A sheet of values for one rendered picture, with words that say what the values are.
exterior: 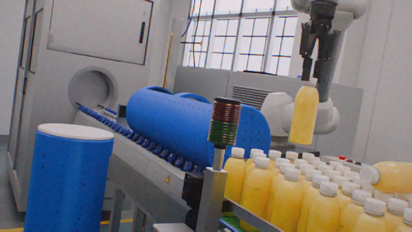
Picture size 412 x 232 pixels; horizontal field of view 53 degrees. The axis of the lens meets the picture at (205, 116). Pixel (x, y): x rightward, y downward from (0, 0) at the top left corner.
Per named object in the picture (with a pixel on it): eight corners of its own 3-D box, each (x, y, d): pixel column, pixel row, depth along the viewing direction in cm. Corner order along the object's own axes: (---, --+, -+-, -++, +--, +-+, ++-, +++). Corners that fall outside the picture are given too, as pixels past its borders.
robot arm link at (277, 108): (257, 130, 226) (261, 90, 224) (290, 133, 225) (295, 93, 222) (258, 135, 210) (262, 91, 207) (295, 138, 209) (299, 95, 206)
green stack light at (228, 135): (225, 140, 97) (228, 120, 96) (241, 146, 91) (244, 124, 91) (201, 138, 93) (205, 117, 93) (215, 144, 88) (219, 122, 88)
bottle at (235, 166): (235, 210, 133) (244, 153, 131) (241, 217, 126) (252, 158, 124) (214, 208, 131) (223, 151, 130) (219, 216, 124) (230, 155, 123)
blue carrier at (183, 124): (172, 138, 233) (177, 87, 230) (266, 181, 157) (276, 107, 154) (122, 137, 219) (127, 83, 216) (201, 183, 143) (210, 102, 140)
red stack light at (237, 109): (228, 120, 96) (231, 103, 96) (244, 124, 91) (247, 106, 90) (205, 116, 93) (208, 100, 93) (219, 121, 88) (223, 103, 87)
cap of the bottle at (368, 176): (364, 167, 93) (358, 167, 92) (379, 167, 90) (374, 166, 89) (365, 184, 93) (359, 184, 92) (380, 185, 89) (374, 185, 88)
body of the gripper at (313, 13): (324, 9, 132) (319, 38, 133) (304, 2, 128) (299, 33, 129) (342, 7, 126) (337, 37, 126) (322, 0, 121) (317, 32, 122)
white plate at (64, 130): (85, 139, 140) (85, 143, 140) (126, 134, 166) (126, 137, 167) (20, 125, 149) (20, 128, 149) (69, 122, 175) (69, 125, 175)
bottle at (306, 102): (311, 145, 126) (322, 84, 124) (288, 141, 128) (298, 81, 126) (311, 142, 133) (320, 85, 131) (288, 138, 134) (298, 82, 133)
